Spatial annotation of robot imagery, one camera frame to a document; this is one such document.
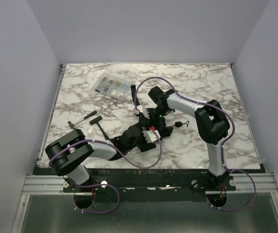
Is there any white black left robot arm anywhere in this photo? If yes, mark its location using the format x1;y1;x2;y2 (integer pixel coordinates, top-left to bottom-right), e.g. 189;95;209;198
45;125;162;185

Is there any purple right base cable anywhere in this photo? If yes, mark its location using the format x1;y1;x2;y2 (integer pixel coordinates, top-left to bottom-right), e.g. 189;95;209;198
207;169;258;212

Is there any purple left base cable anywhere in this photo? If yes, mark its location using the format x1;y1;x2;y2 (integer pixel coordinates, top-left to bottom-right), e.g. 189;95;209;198
72;183;122;215

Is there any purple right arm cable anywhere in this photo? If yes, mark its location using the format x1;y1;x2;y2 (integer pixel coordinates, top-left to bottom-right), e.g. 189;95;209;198
134;77;236;168

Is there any small steel claw hammer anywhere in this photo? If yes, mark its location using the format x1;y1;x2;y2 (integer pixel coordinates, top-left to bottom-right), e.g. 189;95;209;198
68;111;97;129

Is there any clear plastic screw organizer box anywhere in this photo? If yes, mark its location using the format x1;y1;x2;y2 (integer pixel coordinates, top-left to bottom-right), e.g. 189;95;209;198
93;72;135;100

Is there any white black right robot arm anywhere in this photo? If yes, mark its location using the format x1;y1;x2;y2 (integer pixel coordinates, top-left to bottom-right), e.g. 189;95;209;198
148;86;230;182

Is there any dark green folding umbrella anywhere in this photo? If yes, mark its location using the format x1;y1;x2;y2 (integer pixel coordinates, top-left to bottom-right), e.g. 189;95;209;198
130;84;191;139

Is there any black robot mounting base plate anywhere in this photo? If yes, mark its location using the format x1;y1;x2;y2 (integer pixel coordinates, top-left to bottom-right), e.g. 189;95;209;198
33;166;237;203

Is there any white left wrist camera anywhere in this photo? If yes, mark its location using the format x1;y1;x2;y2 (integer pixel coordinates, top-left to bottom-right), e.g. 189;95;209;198
142;127;161;143

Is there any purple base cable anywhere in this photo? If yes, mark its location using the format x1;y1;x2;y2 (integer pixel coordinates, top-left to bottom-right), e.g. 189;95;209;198
207;169;258;212
72;183;122;215

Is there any black rubber mallet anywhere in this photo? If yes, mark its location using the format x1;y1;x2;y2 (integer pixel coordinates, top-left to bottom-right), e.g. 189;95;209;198
89;116;110;141

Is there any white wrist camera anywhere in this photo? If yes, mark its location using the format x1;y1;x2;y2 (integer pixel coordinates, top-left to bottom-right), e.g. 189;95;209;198
133;105;150;119
142;127;161;143

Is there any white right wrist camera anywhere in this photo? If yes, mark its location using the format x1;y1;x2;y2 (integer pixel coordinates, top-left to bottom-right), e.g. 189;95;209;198
133;105;150;119

